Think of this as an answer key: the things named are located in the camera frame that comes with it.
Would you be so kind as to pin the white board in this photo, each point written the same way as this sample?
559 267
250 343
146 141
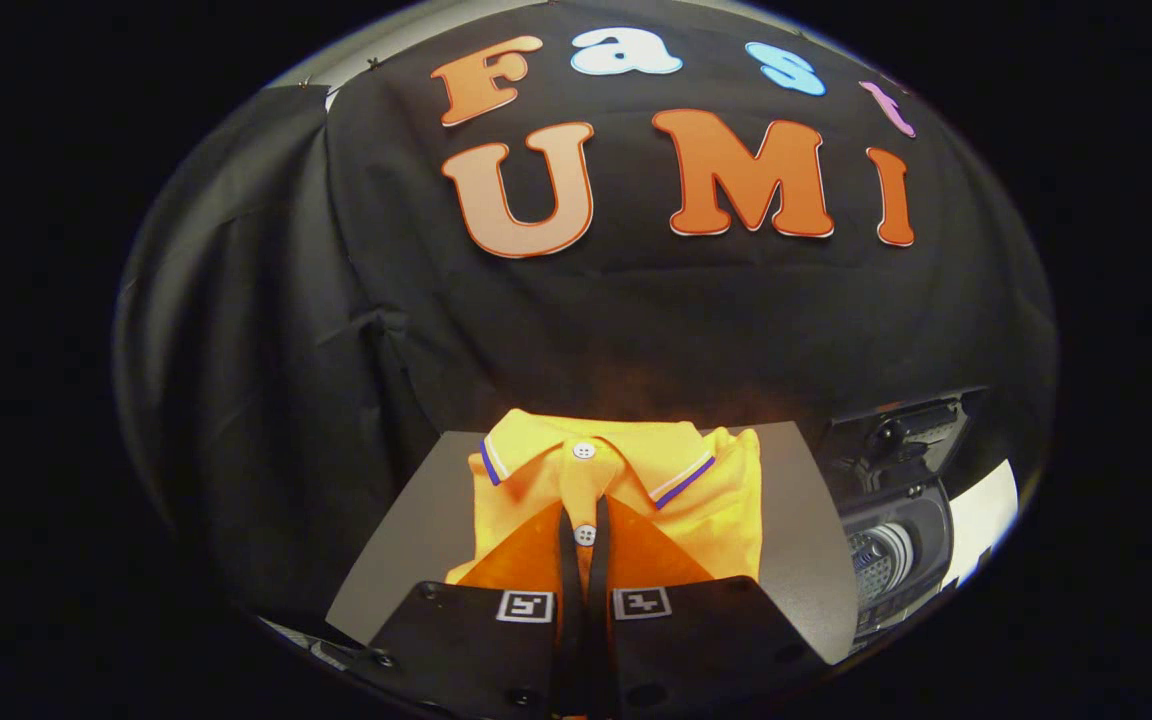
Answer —
981 515

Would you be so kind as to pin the dark glass washing machine lid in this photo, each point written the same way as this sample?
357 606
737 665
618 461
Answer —
901 430

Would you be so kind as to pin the grey washing machine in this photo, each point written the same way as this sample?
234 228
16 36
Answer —
896 550

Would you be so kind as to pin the orange polo shirt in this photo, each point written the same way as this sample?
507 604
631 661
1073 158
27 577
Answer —
706 500

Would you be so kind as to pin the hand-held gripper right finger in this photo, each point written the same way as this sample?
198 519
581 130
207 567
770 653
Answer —
600 600

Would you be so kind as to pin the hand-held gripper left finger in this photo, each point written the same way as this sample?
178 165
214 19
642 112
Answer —
570 600

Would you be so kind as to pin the grey box stand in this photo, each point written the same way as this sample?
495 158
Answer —
796 520

